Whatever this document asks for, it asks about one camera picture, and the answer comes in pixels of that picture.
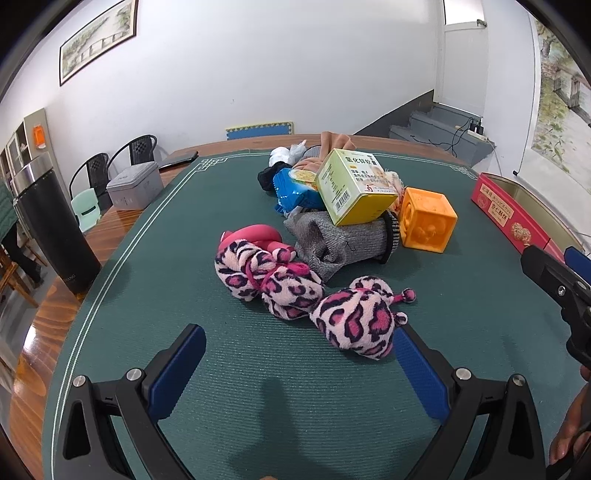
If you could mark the wooden chair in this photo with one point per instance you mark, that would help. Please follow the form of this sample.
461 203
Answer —
18 288

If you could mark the yellow-orange toy cube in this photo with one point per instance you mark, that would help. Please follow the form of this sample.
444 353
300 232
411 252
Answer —
427 217

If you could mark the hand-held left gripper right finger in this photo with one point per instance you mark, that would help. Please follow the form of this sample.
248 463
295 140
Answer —
420 374

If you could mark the white power strip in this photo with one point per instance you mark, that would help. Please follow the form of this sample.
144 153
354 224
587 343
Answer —
476 132

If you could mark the grey metal box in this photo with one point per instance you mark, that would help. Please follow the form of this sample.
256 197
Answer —
136 187

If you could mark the mint green stool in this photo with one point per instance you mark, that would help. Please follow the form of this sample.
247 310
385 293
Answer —
85 210

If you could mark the door window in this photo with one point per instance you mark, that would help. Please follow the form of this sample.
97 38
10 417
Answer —
464 11

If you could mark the black cylindrical bin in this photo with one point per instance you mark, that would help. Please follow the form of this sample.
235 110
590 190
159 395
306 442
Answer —
51 230

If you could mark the white plastic bag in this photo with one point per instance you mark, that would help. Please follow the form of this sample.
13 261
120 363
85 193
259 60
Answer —
281 156

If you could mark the grey knitted sock black cuff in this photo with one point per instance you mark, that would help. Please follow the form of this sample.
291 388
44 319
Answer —
332 240

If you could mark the green table mat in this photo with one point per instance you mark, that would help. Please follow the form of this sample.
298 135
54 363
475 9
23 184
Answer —
152 258

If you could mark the blue foam mat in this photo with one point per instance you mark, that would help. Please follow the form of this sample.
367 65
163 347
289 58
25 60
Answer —
258 131

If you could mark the black chair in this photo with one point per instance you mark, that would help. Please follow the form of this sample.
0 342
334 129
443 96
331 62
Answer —
138 145
92 166

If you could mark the hanging scroll painting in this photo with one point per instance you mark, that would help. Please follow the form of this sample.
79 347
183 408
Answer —
563 115

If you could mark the beige cabinet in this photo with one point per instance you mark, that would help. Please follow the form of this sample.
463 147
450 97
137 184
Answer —
23 138

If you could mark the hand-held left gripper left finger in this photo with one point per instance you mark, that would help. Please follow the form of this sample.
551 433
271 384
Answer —
178 369

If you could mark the blue snack packet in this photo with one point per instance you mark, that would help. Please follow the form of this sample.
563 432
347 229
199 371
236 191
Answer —
291 194

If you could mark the black chargers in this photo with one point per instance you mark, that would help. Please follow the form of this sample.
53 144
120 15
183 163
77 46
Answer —
475 124

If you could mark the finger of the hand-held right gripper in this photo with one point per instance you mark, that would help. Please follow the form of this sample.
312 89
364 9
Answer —
545 272
579 263

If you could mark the orange box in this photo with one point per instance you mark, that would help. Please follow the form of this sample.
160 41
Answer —
39 136

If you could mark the framed landscape painting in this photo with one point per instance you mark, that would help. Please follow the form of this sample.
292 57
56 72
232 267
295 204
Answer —
97 37

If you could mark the grey stairs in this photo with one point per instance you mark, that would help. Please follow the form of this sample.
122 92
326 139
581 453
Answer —
434 120

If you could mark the pink leopard print sock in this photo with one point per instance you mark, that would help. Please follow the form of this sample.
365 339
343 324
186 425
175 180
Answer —
351 318

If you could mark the green yellow medicine box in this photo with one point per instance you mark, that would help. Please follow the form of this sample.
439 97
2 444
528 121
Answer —
355 189

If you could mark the person's right hand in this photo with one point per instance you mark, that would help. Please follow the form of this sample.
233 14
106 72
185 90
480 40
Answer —
570 438

